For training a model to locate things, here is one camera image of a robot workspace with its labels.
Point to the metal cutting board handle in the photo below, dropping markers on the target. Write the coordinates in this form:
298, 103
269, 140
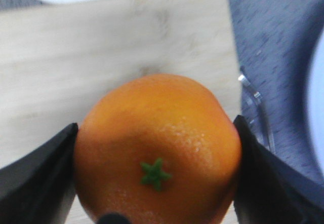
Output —
257, 99

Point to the light blue plate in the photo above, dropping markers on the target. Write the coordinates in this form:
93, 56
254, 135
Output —
314, 101

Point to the orange mandarin fruit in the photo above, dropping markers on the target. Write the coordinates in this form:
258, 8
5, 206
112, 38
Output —
159, 149

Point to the wooden cutting board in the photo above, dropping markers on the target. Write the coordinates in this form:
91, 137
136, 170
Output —
57, 61

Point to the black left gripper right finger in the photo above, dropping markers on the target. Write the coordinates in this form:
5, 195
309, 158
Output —
270, 191

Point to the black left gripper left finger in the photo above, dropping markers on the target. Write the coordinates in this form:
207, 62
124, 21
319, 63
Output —
38, 188

